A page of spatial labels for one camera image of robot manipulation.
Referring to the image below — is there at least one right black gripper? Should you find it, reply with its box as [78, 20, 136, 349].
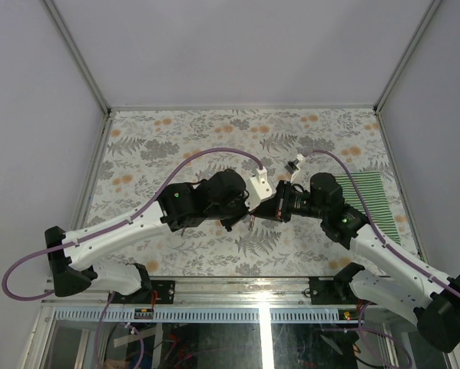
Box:
[253, 181, 327, 223]

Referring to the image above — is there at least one silver keyring with keys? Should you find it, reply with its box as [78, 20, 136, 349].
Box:
[248, 215, 256, 231]

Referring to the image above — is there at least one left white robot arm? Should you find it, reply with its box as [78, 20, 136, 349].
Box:
[45, 169, 250, 304]

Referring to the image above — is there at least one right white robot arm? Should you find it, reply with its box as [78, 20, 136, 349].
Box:
[254, 173, 460, 353]

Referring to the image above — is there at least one green striped cloth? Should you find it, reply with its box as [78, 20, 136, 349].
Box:
[336, 171, 400, 244]

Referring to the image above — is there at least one floral patterned table mat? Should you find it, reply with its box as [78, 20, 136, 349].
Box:
[84, 108, 418, 277]

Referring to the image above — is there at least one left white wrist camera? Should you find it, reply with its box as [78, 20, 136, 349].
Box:
[245, 167, 275, 211]

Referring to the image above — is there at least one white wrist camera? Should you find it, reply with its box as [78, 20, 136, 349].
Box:
[284, 153, 306, 184]
[245, 167, 275, 211]

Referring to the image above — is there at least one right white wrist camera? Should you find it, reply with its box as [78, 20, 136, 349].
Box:
[284, 153, 306, 184]

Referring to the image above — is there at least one aluminium front rail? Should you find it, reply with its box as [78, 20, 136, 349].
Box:
[41, 275, 455, 307]

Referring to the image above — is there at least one white slotted cable duct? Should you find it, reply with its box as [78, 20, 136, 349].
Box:
[55, 307, 358, 324]

